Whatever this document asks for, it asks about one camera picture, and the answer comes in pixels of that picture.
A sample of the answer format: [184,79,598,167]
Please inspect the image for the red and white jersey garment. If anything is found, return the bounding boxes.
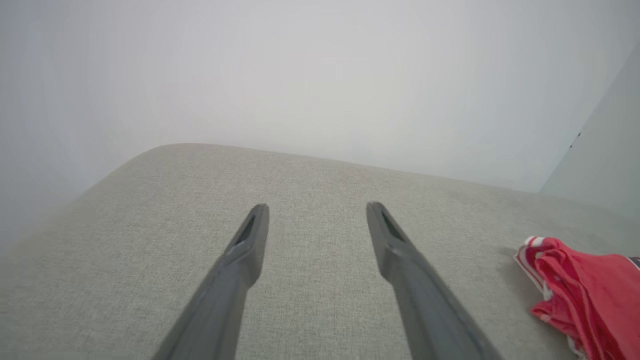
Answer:
[514,236,640,360]

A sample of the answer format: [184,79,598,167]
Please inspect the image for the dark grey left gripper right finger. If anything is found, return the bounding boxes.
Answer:
[366,201,504,360]

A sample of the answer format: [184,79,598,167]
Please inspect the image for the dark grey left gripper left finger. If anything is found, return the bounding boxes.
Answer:
[151,203,270,360]

